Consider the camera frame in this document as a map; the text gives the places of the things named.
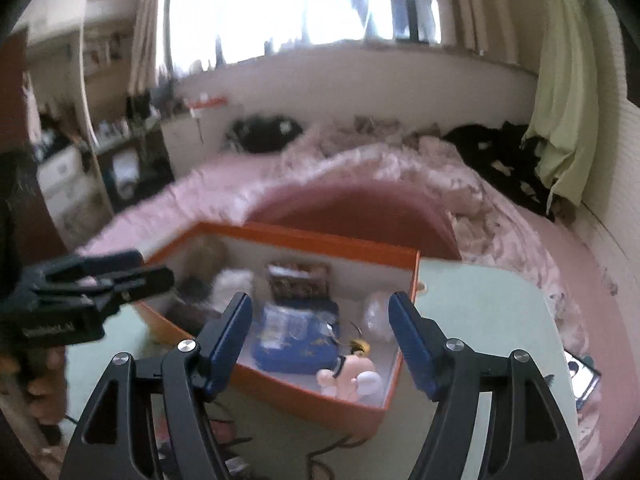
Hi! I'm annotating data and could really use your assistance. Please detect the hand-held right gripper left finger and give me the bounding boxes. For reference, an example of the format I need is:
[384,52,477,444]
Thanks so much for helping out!
[59,291,254,480]

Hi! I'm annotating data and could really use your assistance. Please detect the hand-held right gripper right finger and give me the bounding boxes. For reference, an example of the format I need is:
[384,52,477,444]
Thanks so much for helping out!
[388,291,583,480]

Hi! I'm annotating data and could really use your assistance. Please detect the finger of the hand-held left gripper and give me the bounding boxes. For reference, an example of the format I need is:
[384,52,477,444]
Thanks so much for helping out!
[34,265,177,317]
[37,250,147,285]

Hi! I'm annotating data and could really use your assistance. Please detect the clear plastic ball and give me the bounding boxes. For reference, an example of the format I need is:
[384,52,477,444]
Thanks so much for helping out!
[362,290,401,343]

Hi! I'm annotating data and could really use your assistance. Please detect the blue tin box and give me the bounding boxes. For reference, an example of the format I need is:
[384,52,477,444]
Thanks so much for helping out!
[250,297,343,373]

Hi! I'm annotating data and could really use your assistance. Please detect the pink doll figure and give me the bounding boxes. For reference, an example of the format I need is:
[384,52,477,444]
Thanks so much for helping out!
[316,337,383,403]

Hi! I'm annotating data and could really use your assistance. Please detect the beige furry toy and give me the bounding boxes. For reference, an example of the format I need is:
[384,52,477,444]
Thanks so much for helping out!
[175,235,256,311]

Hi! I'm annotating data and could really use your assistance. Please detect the orange cardboard box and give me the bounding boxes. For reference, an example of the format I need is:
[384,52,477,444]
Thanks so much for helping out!
[135,222,421,433]

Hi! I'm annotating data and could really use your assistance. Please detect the light green desktop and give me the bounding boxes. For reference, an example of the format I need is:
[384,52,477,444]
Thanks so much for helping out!
[65,255,581,480]

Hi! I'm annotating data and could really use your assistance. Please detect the person's left hand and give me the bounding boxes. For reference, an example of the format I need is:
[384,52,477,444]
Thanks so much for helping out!
[22,347,69,427]

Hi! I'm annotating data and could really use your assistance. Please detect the clear plastic wrap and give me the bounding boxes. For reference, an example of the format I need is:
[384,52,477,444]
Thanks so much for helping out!
[265,261,332,303]

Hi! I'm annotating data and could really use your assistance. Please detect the cluttered side shelf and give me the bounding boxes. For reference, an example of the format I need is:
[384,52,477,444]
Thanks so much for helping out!
[30,10,173,251]

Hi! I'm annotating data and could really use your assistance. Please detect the white nightstand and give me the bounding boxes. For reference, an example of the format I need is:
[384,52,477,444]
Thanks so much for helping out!
[160,110,236,181]

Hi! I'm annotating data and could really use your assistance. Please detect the small mirror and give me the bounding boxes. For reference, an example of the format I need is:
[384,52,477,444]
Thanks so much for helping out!
[562,350,603,403]

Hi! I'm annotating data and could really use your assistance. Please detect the rumpled pink quilt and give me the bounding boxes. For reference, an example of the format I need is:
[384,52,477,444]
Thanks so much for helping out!
[240,125,501,261]

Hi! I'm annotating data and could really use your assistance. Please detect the small orange box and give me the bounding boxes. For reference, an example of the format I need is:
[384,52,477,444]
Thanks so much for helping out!
[187,95,228,111]

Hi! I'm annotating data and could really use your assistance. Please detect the black striped clothes pile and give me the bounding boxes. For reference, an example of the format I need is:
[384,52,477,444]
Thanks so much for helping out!
[222,116,305,155]

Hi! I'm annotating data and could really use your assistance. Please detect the beige curtain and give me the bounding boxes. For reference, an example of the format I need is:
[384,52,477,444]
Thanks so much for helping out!
[440,0,521,61]
[127,0,173,96]

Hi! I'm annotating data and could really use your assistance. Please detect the light green curtain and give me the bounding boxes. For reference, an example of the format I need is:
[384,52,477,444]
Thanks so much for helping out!
[520,0,601,211]

